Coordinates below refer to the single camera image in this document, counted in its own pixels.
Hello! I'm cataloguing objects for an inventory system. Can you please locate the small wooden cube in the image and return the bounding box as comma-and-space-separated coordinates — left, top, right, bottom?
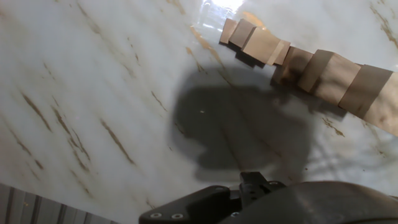
241, 26, 282, 65
275, 40, 292, 66
219, 17, 239, 44
229, 19, 256, 49
266, 39, 285, 66

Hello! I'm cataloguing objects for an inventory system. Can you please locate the medium wooden cube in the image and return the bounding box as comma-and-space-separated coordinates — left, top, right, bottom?
338, 64, 398, 138
271, 46, 314, 86
297, 49, 362, 106

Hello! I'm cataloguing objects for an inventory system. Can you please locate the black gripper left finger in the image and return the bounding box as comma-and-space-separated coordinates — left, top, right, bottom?
138, 170, 265, 224

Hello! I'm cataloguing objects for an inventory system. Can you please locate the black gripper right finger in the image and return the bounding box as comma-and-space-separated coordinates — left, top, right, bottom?
263, 180, 287, 197

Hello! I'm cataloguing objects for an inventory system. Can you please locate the white marble pattern board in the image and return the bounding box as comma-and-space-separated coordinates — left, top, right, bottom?
0, 0, 398, 224

